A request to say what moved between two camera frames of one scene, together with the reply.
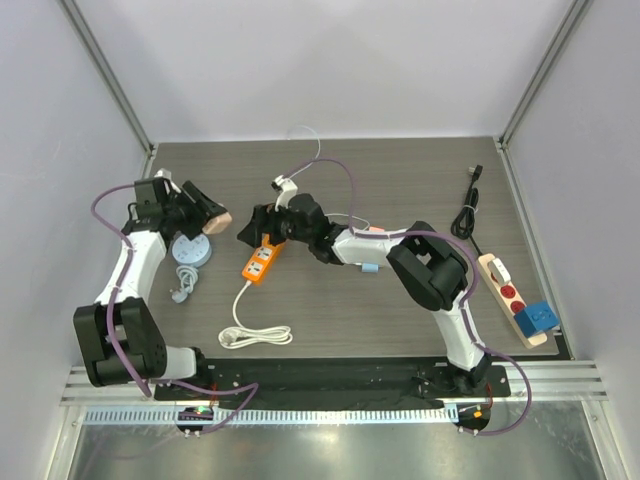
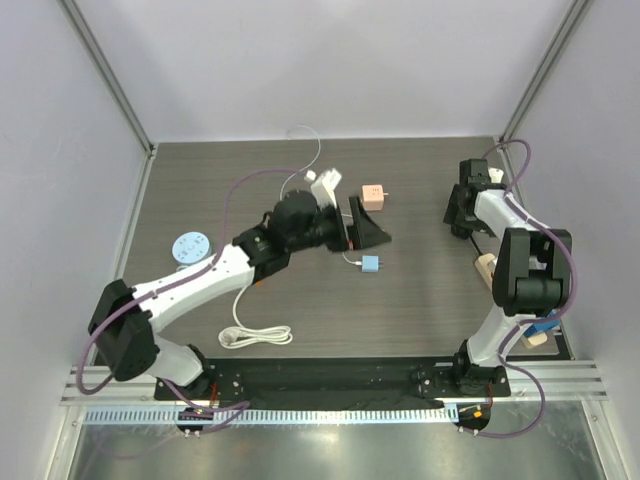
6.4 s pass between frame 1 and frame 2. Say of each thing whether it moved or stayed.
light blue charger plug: stayed
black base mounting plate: stayed
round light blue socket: stayed
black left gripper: moved
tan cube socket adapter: moved
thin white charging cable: stayed
